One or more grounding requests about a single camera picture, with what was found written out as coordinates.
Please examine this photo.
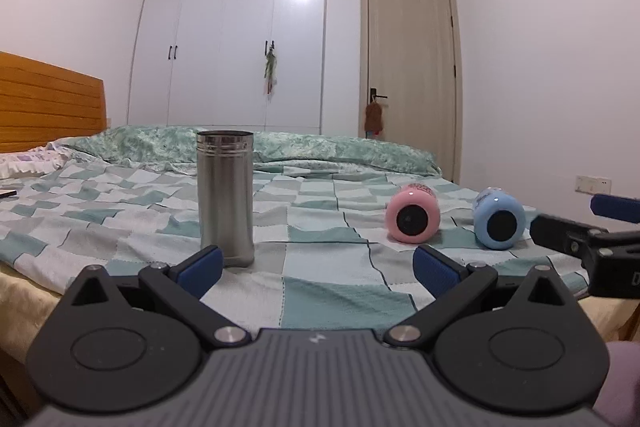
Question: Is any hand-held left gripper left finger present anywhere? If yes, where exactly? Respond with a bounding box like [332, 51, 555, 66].
[60, 245, 252, 349]

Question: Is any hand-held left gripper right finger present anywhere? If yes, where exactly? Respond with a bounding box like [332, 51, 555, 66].
[383, 244, 581, 349]

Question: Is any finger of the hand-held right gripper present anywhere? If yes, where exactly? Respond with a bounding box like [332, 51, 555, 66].
[529, 214, 610, 259]
[590, 193, 640, 224]

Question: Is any pink cup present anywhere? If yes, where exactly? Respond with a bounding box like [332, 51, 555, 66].
[385, 184, 441, 244]

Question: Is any light blue cup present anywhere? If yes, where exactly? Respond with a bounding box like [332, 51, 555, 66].
[472, 187, 526, 251]

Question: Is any stainless steel cup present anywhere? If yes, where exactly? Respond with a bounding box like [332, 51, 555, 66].
[196, 130, 256, 269]

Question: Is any checkered bed sheet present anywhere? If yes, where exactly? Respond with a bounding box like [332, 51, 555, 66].
[0, 157, 591, 333]

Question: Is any person's purple clothing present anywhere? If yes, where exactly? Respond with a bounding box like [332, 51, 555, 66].
[592, 340, 640, 427]

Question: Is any green floral quilt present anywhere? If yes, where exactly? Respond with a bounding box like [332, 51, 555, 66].
[47, 125, 442, 178]

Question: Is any beige mattress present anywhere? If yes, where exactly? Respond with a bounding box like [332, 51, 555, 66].
[0, 266, 640, 364]

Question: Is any printed pillow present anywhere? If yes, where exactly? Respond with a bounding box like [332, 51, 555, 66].
[0, 141, 69, 180]

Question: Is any hanging green plant bundle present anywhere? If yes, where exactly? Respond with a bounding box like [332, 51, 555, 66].
[260, 40, 279, 97]

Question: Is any light wooden door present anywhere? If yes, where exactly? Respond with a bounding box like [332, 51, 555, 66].
[360, 0, 464, 184]

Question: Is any white wardrobe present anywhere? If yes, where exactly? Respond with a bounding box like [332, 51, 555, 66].
[127, 0, 329, 134]

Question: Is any wooden headboard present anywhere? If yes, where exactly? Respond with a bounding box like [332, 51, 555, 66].
[0, 51, 107, 154]

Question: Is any white wall socket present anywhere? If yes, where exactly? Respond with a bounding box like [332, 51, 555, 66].
[574, 175, 612, 196]

